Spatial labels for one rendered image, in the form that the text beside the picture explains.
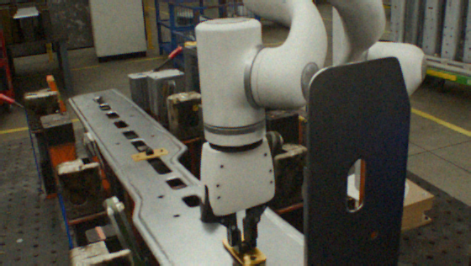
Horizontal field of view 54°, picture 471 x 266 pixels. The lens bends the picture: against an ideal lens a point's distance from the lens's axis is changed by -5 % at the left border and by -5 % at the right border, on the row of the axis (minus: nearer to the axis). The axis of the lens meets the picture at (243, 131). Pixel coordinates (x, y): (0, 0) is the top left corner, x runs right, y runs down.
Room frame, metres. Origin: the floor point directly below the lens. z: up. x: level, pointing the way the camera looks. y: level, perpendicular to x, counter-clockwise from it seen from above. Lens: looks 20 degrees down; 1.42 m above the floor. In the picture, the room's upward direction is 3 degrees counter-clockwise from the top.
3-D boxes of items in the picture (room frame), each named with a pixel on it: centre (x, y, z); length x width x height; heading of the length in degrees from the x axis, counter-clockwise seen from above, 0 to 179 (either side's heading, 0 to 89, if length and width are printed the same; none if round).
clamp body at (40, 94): (1.47, 0.65, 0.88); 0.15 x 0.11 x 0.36; 117
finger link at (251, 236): (0.63, -0.01, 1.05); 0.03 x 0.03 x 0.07; 27
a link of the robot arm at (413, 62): (1.19, -0.39, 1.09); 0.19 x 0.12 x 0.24; 58
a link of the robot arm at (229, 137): (0.62, 0.01, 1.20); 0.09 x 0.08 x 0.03; 117
